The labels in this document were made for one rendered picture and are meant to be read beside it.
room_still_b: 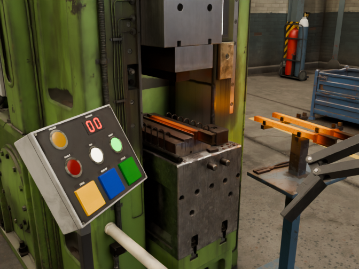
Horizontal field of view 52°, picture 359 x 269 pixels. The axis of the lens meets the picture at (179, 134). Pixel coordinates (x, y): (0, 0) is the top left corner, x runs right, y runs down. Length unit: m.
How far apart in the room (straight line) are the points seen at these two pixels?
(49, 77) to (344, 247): 2.12
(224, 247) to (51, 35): 1.26
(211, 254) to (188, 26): 1.04
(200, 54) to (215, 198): 0.64
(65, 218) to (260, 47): 8.78
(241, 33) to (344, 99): 3.61
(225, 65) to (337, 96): 3.74
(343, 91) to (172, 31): 4.18
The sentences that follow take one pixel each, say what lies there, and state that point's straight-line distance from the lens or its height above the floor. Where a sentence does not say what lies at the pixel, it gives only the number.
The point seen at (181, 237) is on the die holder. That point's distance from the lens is 1.63.
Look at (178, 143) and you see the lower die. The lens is 1.50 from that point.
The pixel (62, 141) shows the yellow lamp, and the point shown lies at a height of 1.16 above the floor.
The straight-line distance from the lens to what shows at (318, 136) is 1.66.
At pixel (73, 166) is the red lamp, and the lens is 1.04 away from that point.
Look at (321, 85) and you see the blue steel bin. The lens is 5.56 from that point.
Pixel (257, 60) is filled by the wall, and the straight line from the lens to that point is 9.55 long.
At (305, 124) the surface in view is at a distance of 1.83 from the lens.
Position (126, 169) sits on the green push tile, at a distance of 1.18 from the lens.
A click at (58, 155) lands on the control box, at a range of 1.03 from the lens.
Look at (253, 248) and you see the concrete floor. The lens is 2.60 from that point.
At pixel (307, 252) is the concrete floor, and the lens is 2.66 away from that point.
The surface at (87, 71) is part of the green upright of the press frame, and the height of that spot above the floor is 1.29.
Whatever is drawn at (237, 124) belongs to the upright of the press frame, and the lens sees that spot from 1.97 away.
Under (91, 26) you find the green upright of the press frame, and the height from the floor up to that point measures 1.44.
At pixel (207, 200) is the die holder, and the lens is 1.64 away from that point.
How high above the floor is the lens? 1.49
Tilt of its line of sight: 18 degrees down
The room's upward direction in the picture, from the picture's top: straight up
